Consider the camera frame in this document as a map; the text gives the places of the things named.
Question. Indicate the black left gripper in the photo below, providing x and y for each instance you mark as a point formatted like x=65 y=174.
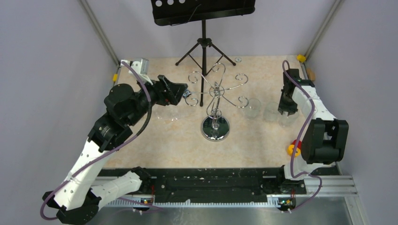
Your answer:
x=168 y=92

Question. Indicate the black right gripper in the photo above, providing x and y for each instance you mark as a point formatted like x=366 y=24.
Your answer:
x=283 y=107

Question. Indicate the ribbed wine glass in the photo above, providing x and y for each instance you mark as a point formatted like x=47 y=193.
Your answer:
x=287 y=120
x=252 y=110
x=271 y=113

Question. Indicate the clear wine glass back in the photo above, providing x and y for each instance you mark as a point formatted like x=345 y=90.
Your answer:
x=167 y=113

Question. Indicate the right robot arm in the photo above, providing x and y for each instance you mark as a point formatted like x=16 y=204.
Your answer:
x=324 y=136

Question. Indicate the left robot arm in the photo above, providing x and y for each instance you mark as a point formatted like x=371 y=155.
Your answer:
x=77 y=200

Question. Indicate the chrome wine glass rack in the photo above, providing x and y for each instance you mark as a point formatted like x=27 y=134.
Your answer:
x=215 y=127

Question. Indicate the small blue black toy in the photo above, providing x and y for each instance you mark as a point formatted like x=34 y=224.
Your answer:
x=186 y=94

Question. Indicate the black music stand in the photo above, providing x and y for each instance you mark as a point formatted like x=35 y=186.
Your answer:
x=178 y=12

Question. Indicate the yellow red toy block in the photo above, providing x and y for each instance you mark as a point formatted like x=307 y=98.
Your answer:
x=290 y=148

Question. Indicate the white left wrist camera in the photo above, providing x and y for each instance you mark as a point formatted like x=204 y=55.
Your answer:
x=140 y=67

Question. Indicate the yellow corner bracket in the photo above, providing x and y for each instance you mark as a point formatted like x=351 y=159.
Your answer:
x=301 y=58

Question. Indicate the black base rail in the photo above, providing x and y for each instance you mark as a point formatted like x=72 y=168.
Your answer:
x=233 y=188

